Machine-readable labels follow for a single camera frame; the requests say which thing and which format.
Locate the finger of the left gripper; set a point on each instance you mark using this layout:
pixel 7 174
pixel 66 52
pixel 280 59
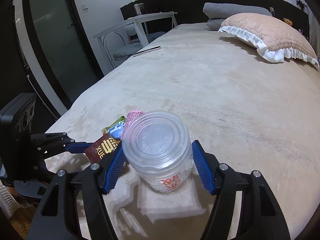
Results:
pixel 77 147

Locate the black camera box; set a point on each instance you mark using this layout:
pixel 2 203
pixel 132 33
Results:
pixel 16 118

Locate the small teddy bear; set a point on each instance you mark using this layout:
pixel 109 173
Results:
pixel 287 21

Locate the beige bed blanket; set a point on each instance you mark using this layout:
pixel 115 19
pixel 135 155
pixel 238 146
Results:
pixel 249 113

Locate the pink small box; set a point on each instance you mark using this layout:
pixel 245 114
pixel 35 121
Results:
pixel 130 118

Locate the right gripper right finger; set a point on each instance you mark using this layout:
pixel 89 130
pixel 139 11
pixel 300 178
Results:
pixel 260 214

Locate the black figurine on headboard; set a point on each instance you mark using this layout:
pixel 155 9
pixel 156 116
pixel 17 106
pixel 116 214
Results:
pixel 301 5

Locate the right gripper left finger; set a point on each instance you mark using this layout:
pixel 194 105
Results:
pixel 57 217

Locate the black headboard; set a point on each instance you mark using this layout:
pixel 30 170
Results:
pixel 191 11

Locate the green red snack wrapper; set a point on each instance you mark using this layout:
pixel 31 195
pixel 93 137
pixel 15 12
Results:
pixel 116 129

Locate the pink frilled pillow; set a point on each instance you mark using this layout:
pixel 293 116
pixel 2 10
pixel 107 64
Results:
pixel 273 39

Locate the grey folded blanket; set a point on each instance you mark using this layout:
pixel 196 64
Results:
pixel 218 12

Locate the clear plastic lidded container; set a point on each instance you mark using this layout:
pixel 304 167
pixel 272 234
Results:
pixel 157 145

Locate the black smartphone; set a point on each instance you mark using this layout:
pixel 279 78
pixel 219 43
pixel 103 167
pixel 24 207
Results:
pixel 145 51

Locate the dark red XUE package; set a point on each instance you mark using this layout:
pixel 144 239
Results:
pixel 103 146

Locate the dark glass door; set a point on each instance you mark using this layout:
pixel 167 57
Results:
pixel 61 64

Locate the grey cushioned chair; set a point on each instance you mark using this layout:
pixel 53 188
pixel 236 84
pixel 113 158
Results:
pixel 130 43

